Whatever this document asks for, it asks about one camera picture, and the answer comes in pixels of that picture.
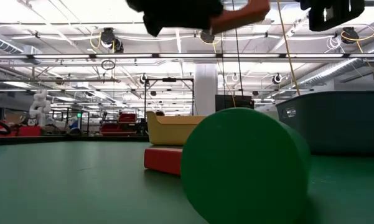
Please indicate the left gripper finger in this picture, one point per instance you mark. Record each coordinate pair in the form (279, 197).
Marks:
(189, 12)

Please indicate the long red block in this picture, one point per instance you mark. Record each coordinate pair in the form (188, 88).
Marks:
(163, 160)
(242, 14)

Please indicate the green cylinder block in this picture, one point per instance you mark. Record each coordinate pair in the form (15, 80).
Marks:
(242, 168)

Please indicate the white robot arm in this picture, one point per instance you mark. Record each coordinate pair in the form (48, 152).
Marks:
(40, 107)

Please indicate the white pillar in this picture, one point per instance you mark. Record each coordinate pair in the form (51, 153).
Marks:
(205, 90)

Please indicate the black monitor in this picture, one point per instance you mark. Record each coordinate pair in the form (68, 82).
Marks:
(234, 103)

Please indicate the red tool cabinet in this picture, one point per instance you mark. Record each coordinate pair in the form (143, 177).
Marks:
(127, 118)

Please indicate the dark green plastic bin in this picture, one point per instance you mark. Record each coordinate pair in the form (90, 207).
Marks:
(339, 124)

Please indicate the orange plastic bin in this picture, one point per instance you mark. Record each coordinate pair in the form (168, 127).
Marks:
(171, 130)

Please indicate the red cart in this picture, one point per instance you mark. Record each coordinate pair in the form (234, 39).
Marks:
(28, 130)

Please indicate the silver ventilation duct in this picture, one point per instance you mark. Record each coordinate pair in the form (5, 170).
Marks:
(3, 45)
(339, 73)

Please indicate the black metal rig frame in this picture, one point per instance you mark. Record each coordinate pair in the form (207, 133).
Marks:
(169, 80)

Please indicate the black table frame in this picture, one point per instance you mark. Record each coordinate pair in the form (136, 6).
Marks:
(65, 139)

